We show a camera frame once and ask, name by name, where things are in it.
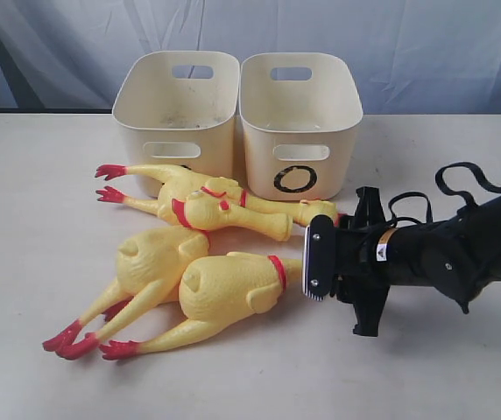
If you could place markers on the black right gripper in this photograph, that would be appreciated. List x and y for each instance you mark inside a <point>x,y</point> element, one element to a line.
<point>339,260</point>

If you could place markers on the yellow rubber chicken front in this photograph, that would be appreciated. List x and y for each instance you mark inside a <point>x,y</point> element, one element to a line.
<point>216,292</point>

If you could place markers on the yellow chicken head neck piece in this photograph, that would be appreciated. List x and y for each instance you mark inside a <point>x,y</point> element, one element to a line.
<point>207,211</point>

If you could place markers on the headless yellow chicken body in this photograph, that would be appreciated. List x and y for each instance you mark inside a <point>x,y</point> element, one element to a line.
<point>149,267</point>

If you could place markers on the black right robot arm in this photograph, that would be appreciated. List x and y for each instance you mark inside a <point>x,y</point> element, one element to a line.
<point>458,257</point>

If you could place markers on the cream bin with circle mark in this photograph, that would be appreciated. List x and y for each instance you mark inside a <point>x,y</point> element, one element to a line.
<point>300,112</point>

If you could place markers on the whole yellow rubber chicken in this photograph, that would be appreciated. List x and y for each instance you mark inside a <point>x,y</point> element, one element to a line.
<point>177,182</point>

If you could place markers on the white backdrop curtain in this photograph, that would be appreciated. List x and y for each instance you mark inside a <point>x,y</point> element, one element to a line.
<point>406,56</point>

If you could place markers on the cream bin left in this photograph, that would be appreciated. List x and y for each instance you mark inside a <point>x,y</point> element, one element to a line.
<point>178,108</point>

